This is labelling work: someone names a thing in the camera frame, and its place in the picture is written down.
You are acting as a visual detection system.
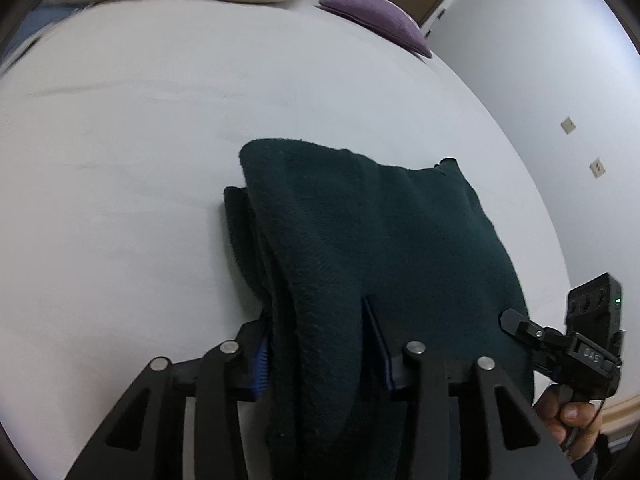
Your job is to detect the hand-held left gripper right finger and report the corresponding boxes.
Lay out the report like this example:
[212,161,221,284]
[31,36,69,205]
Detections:
[361,295,576,480]

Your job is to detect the purple pillow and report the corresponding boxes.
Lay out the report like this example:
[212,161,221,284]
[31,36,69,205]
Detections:
[319,0,433,59]

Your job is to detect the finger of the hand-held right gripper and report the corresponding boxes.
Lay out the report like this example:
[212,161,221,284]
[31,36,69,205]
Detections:
[500,308,547,347]

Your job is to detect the dark green fleece garment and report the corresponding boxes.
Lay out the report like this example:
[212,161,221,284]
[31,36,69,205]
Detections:
[223,137,536,480]

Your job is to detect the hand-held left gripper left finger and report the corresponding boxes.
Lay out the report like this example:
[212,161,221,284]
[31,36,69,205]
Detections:
[65,310,274,480]

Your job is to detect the white bed sheet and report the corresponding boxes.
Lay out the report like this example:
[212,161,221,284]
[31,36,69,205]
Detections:
[0,0,573,480]

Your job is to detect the person's right hand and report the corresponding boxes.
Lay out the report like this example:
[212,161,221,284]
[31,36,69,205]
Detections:
[533,384,603,461]

